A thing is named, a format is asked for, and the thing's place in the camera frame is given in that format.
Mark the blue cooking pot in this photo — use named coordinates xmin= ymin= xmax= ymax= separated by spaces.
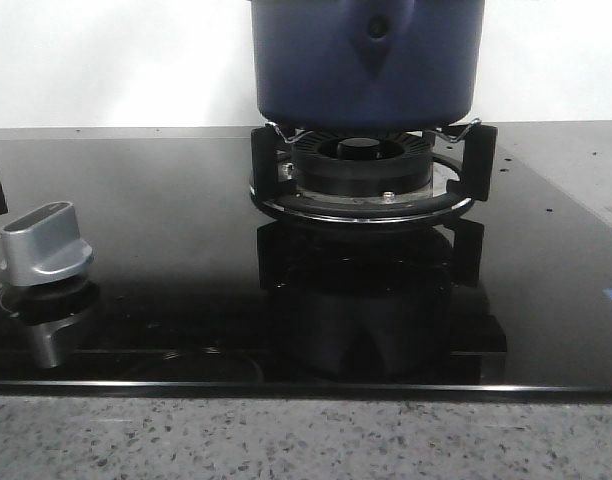
xmin=250 ymin=0 xmax=485 ymax=132

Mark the black pot support grate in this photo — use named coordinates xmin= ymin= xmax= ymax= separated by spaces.
xmin=250 ymin=119 xmax=497 ymax=229

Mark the black gas burner head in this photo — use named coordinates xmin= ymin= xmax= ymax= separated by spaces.
xmin=291 ymin=132 xmax=432 ymax=197

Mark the black glass cooktop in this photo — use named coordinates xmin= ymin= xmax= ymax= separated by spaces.
xmin=0 ymin=128 xmax=612 ymax=402

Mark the silver stove control knob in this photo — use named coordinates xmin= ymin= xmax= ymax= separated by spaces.
xmin=0 ymin=201 xmax=93 ymax=287

